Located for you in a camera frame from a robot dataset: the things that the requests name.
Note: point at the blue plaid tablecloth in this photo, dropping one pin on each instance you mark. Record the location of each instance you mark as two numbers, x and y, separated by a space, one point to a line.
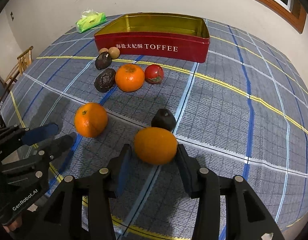
242 111

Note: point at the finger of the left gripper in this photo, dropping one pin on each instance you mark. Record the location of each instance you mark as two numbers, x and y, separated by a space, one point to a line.
13 137
46 149

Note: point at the green tissue pack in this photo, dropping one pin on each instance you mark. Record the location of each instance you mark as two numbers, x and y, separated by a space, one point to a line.
89 19

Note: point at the red toffee tin box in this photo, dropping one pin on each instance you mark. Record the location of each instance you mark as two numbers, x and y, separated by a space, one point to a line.
168 35

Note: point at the small black plum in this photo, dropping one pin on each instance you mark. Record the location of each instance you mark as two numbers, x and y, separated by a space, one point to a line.
164 119

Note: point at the brown longan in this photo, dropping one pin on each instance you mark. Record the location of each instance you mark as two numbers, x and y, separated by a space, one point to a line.
103 50
114 52

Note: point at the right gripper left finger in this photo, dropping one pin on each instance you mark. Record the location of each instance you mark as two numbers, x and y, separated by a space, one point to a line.
80 208

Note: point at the orange mandarin with stem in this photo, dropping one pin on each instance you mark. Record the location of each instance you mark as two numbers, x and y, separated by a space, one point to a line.
90 120

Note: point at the wooden chair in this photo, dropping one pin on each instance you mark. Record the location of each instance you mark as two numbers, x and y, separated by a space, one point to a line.
23 61

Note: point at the red tomato with calyx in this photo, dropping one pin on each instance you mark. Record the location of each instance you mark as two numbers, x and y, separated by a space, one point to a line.
154 74

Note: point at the person left hand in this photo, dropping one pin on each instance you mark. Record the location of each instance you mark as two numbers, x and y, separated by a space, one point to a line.
14 225

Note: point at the smooth oval orange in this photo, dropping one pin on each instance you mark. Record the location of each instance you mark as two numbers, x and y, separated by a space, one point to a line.
155 146

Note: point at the orange mandarin with blemish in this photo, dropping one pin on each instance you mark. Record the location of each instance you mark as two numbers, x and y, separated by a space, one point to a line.
129 77

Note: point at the dark wrinkled passion fruit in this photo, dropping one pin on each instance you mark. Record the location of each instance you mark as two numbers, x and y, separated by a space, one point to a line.
105 81
103 60

